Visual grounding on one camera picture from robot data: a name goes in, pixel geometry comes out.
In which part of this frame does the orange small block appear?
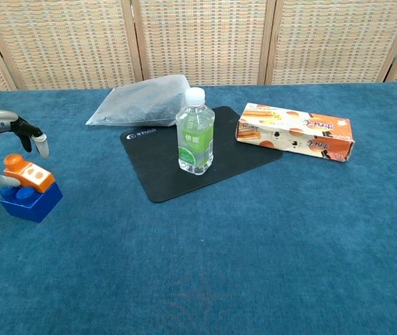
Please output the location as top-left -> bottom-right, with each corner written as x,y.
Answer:
2,153 -> 57,194

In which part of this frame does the blue plastic block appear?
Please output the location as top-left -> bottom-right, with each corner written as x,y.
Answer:
0,181 -> 63,223

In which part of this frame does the clear bag of dark contents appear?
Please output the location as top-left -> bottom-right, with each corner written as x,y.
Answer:
85,74 -> 193,128

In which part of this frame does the black mouse pad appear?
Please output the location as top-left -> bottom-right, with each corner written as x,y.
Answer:
119,105 -> 284,204

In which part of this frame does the clear water bottle green label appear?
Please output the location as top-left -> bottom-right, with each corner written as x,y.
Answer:
175,87 -> 216,177

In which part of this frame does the blue tablecloth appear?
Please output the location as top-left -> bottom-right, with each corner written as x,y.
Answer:
0,82 -> 397,335

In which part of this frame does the orange biscuit box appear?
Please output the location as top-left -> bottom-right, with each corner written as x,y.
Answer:
235,102 -> 355,162

